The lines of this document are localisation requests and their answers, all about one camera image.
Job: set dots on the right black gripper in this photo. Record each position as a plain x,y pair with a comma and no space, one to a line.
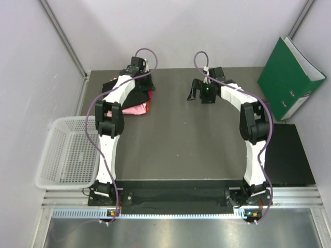
200,84

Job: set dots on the black printed t shirt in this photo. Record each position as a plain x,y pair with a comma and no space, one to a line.
135,97

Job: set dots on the pink t shirt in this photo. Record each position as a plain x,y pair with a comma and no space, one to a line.
136,110

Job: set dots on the red t shirt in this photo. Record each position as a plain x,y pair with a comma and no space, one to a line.
124,86

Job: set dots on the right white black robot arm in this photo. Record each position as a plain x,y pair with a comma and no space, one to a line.
254,129

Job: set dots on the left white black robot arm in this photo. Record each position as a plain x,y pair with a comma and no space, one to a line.
109,119

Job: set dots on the black notebook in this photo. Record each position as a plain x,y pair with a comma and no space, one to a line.
286,163

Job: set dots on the white plastic basket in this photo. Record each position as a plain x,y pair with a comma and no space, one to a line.
69,160

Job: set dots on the green ring binder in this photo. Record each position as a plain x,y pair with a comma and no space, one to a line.
288,79

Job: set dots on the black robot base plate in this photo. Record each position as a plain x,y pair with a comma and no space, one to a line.
178,197

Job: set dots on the perforated grey cable duct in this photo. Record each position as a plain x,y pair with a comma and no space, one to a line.
108,214

